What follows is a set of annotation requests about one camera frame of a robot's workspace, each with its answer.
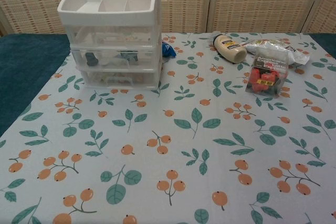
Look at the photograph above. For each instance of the woven bamboo folding screen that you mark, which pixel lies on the woven bamboo folding screen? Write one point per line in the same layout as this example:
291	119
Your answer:
236	1

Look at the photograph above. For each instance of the silver snack bag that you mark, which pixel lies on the silver snack bag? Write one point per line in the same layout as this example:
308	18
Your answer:
296	54

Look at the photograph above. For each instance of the clear drawer under tray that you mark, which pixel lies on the clear drawer under tray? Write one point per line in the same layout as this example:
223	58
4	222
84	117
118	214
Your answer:
136	35

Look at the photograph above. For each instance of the white plastic drawer organizer frame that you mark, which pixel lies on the white plastic drawer organizer frame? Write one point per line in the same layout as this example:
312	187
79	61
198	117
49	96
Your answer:
78	15

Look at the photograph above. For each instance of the floral leaf berry tablecloth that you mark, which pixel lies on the floral leaf berry tablecloth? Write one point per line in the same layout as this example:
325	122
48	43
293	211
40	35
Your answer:
183	142

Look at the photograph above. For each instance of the clear drawer at organizer base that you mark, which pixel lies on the clear drawer at organizer base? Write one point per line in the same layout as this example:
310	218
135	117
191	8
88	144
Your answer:
147	78

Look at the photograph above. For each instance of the cream mayonnaise squeeze bottle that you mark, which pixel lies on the cream mayonnaise squeeze bottle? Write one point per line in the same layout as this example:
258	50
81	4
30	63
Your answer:
231	49

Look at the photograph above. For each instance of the black round cap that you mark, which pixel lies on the black round cap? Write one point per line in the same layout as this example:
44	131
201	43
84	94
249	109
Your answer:
90	60

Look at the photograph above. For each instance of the clear bag of coffee capsules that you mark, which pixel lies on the clear bag of coffee capsules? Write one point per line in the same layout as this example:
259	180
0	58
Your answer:
265	77

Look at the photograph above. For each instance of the clear drawer with small parts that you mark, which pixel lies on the clear drawer with small parts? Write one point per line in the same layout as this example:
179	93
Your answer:
149	58

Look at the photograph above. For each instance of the blue crumpled wrapper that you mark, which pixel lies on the blue crumpled wrapper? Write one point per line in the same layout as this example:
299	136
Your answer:
168	49

